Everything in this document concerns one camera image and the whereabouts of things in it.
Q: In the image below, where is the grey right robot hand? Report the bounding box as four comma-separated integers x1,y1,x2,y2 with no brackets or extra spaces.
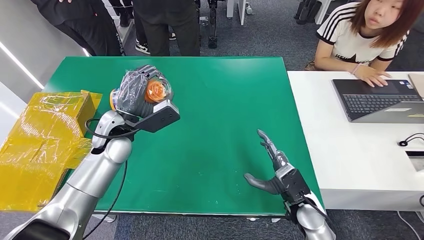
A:
244,129,294,194

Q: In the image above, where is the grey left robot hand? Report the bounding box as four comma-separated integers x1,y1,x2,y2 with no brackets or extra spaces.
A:
115,64,163,118

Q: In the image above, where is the orange bottle with clear cap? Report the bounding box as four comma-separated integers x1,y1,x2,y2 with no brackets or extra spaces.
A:
109,71,174,112

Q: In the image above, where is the person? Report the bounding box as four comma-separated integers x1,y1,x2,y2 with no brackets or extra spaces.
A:
313,0,424,88
29,0,126,57
109,0,152,56
132,0,201,57

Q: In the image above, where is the white desk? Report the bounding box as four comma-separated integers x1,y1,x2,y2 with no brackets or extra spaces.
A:
286,70,424,212

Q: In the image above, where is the yellow-taped cardboard box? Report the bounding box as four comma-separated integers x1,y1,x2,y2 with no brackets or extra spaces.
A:
0,89,104,213

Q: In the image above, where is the white furniture leg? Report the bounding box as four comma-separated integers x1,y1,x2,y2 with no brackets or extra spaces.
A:
313,0,333,26
226,0,254,27

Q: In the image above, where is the dark grey laptop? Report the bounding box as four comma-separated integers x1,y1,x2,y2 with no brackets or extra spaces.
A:
332,78,424,124

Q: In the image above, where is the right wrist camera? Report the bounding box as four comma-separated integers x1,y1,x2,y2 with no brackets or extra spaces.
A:
274,163,312,205

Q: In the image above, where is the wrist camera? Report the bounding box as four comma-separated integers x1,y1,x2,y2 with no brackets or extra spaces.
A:
274,163,312,205
125,99,181,134

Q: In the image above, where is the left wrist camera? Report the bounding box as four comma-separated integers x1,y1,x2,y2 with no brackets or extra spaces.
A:
125,99,181,134

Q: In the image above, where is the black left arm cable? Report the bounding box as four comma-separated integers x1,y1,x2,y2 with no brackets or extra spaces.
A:
82,117,140,240

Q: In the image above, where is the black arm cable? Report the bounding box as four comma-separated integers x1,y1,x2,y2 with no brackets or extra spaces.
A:
300,195,336,233
82,117,140,240

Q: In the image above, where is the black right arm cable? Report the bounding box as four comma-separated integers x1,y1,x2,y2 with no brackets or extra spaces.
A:
300,195,336,233

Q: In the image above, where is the thin black desk cable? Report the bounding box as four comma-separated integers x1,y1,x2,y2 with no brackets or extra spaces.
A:
399,132,424,148

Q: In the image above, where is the white floor cable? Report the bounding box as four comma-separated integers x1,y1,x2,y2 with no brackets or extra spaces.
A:
397,211,424,240

